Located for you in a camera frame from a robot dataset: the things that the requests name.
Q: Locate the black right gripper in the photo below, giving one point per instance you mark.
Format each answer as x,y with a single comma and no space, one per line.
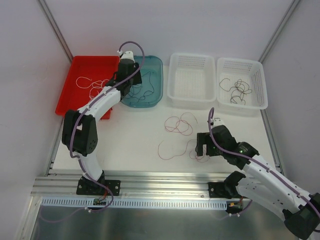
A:
203,144

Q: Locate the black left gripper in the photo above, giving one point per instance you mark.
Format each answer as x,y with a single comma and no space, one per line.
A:
136,75

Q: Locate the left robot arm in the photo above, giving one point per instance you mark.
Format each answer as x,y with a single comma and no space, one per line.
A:
80,134

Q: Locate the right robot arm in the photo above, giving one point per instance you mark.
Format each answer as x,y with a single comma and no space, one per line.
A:
256,180

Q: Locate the teal transparent plastic bin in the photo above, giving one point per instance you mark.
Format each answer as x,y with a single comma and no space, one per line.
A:
150,92

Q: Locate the red plastic tray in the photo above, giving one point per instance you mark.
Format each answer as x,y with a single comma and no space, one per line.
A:
86,78

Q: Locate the white perforated basket left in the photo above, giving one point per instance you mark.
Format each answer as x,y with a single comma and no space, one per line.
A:
191,82

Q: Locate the white perforated basket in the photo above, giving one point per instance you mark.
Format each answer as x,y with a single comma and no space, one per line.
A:
191,82
241,86

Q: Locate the white perforated basket right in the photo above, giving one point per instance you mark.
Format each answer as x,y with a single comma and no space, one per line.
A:
241,86

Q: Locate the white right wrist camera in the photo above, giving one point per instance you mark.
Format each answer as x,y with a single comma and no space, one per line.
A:
214,122

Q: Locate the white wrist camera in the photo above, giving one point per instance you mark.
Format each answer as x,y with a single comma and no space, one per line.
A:
126,55
214,122

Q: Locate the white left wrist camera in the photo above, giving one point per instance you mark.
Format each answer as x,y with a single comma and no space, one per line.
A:
126,55

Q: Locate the aluminium mounting rail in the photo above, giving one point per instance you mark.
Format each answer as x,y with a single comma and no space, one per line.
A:
133,185

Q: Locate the left aluminium frame post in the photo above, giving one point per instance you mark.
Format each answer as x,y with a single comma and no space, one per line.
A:
55,28

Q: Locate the aluminium frame post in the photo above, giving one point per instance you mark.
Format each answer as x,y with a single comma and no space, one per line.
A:
279,29
55,28

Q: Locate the white slotted cable duct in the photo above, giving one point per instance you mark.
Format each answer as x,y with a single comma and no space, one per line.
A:
132,203

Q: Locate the right aluminium frame post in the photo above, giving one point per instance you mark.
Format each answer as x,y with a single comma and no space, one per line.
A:
279,29

